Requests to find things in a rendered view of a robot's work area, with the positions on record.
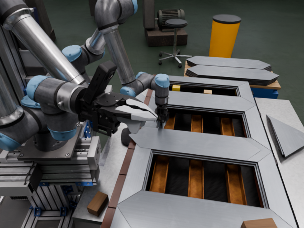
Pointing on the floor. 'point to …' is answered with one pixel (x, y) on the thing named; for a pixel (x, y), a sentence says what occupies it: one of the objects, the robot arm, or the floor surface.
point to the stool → (176, 23)
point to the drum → (223, 35)
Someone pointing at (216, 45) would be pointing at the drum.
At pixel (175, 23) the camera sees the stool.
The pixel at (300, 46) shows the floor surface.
